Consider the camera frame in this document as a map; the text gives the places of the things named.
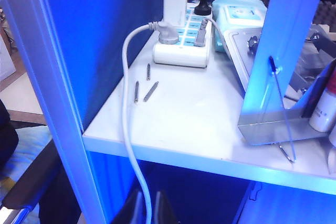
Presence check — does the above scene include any white charger adapter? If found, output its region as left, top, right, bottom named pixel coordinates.
left=162, top=0, right=190, bottom=28

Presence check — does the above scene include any teal wipes box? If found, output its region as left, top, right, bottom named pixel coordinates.
left=211, top=0, right=268, bottom=53

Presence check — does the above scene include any black round plug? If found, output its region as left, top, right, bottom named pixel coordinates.
left=194, top=0, right=212, bottom=15

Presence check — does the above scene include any thin white cable, grey connector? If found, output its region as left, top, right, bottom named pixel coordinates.
left=194, top=16, right=234, bottom=57

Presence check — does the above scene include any white power strip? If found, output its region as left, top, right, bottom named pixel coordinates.
left=153, top=2, right=213, bottom=69

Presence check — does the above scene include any white bottle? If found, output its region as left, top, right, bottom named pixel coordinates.
left=308, top=88, right=336, bottom=133

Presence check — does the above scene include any black chair armrest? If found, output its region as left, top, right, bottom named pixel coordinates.
left=0, top=140, right=61, bottom=209

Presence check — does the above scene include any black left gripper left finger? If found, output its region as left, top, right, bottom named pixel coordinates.
left=111, top=189, right=145, bottom=224

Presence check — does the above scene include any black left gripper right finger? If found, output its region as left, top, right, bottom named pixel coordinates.
left=154, top=190, right=177, bottom=224

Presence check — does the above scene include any aluminium partition post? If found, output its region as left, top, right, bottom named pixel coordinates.
left=0, top=0, right=109, bottom=224

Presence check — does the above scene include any thick white cable, grey plug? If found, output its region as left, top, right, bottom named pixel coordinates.
left=121, top=20, right=181, bottom=224

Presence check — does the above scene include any silver metal bookend frame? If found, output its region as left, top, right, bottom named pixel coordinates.
left=237, top=0, right=336, bottom=146

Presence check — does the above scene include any thin wire rod, black tip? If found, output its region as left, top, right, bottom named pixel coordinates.
left=268, top=55, right=298, bottom=164

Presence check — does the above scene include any silver plate with black knob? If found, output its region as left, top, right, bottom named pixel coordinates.
left=225, top=28, right=264, bottom=92

